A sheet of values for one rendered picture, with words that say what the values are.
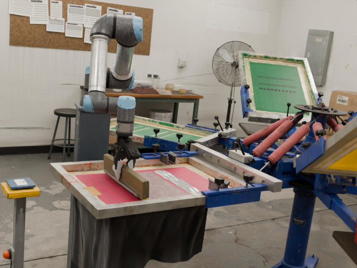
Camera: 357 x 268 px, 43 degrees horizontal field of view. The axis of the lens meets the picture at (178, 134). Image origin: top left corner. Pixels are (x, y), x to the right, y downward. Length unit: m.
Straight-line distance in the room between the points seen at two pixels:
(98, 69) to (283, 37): 5.75
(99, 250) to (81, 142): 0.74
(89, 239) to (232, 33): 5.39
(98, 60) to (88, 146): 0.62
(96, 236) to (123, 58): 0.90
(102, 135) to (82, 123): 0.13
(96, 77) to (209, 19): 4.84
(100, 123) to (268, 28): 5.32
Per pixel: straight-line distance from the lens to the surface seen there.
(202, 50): 6.76
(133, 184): 1.91
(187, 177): 2.27
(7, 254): 2.11
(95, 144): 2.54
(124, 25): 2.17
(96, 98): 2.03
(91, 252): 2.09
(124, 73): 2.44
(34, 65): 5.74
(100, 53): 2.11
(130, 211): 1.75
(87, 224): 2.07
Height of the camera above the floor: 1.63
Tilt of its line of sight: 12 degrees down
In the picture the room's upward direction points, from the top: 6 degrees clockwise
